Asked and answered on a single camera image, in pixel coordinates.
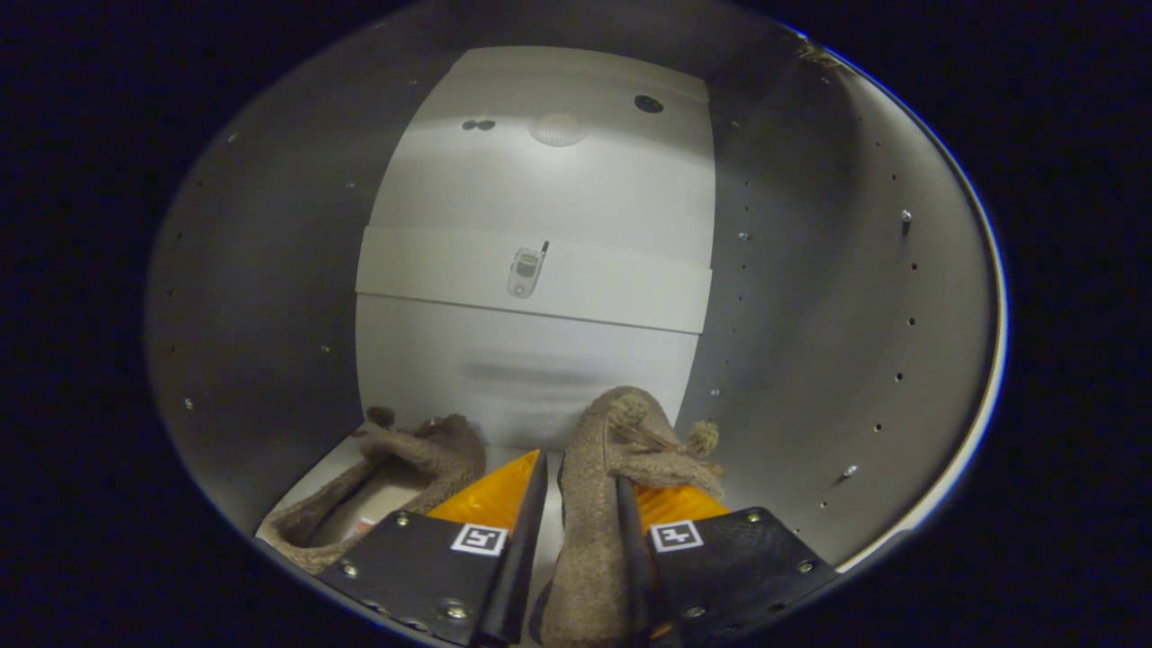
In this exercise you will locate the grey shoe cabinet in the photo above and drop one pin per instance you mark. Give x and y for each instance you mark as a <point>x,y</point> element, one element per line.
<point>810,270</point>

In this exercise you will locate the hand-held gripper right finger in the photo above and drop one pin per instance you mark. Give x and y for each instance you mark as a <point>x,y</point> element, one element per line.
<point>637,567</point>

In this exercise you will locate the brown fuzzy shoe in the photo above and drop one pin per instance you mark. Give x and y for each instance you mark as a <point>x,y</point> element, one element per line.
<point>594,504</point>
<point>423,450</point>

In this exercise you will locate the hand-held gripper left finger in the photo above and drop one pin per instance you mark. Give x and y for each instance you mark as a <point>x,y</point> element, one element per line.
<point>522,558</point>

